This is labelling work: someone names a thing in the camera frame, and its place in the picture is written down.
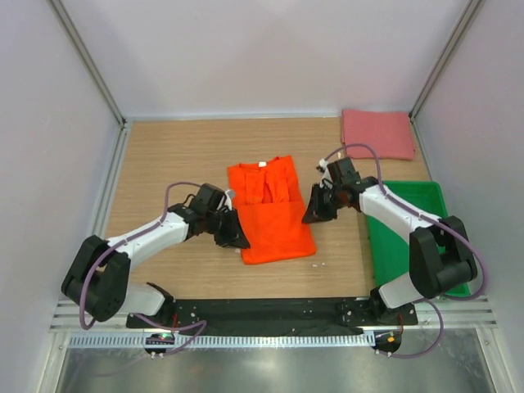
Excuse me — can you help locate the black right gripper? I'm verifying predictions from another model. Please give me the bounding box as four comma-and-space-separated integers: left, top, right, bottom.
302, 183, 344, 225

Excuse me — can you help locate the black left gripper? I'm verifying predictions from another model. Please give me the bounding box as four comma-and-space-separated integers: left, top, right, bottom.
205, 206, 251, 249

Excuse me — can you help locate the orange t shirt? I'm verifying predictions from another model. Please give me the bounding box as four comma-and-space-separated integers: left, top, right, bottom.
227, 156, 316, 265

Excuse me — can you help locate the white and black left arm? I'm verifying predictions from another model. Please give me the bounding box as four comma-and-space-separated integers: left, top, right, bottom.
61, 204, 251, 330

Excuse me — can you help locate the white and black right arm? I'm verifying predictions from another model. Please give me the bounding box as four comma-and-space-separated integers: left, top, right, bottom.
302, 177, 478, 324

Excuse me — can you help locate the green plastic tray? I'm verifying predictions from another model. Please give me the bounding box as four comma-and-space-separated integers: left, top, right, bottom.
359, 181, 477, 309

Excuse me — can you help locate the folded pink t shirt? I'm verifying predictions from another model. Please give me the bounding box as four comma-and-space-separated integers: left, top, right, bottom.
341, 109, 415, 160

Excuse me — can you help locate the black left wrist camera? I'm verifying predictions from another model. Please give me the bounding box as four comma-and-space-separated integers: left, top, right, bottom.
189, 183, 233, 215

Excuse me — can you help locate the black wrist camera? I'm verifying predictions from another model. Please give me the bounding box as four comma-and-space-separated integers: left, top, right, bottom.
327, 157, 361, 187
189, 183, 233, 215

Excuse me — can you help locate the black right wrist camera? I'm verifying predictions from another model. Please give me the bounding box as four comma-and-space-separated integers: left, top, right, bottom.
327, 157, 361, 187

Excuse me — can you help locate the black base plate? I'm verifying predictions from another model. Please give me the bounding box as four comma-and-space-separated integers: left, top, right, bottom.
124, 297, 418, 337

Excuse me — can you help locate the white slotted cable duct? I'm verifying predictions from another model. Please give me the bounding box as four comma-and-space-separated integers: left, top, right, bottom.
68, 332, 375, 350

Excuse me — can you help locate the aluminium front frame rail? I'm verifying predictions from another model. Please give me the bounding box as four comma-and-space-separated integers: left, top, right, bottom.
48, 297, 499, 335

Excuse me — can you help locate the left aluminium corner post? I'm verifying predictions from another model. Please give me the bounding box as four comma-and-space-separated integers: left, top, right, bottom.
46, 0, 126, 129

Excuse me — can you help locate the aluminium corner post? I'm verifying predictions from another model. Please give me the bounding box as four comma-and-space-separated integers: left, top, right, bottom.
409, 0, 486, 124
46, 0, 126, 129

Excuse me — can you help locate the right aluminium corner post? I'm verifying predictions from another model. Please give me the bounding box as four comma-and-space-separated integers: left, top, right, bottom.
409, 0, 486, 124

